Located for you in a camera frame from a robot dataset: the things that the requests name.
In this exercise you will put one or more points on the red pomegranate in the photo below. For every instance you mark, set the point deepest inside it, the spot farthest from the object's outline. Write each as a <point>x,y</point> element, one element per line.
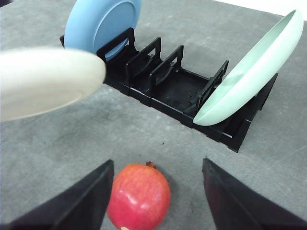
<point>139,197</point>

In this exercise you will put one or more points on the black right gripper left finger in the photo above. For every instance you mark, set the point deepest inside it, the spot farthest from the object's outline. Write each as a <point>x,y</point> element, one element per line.
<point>80,206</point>

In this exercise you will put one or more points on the mint green plate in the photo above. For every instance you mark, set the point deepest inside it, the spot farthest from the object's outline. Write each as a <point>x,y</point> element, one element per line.
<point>255,73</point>

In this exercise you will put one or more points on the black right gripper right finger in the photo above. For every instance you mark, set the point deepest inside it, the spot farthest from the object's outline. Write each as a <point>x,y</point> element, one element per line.
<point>237,206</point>

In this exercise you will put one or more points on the light blue plate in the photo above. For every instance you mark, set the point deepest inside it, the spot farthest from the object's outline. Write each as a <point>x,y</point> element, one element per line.
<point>92,24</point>

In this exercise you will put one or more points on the white cream plate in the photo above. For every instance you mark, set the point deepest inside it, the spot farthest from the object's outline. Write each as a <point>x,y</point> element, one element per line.
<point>36,80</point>

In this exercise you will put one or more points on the black plastic dish rack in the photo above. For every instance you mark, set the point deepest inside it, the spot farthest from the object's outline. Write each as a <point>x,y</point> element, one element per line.
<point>164,84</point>

